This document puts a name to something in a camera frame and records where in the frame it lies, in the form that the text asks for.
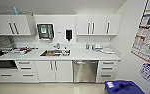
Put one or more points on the white two-door base cabinet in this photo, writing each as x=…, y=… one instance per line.
x=61, y=71

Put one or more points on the chrome faucet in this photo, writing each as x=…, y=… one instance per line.
x=57, y=46

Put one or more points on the stainless steel sink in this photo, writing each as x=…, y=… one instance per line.
x=56, y=54

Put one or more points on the tray of coffee supplies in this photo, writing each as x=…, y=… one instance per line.
x=19, y=50

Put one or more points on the blue recycling bin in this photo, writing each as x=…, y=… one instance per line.
x=124, y=88

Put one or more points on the small white wall plate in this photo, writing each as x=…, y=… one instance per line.
x=59, y=32

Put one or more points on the stainless steel dishwasher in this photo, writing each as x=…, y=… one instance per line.
x=85, y=71

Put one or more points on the blue spray bottle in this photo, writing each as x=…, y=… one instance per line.
x=15, y=11

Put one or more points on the white drawer unit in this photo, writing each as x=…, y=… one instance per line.
x=26, y=68
x=107, y=68

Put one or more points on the blue bin wall sign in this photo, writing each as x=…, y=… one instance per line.
x=148, y=72

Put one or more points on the black built-in microwave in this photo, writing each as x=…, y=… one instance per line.
x=6, y=64

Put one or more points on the white mug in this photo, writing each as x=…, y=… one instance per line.
x=64, y=53

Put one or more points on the black soap dispenser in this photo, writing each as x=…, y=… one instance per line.
x=68, y=34

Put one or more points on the wide white drawer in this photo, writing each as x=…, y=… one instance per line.
x=6, y=76

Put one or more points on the orange bowl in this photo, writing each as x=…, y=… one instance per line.
x=50, y=53

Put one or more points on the grey paper towel dispenser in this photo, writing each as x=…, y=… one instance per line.
x=44, y=31

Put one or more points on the large wall poster board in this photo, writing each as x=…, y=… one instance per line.
x=147, y=36

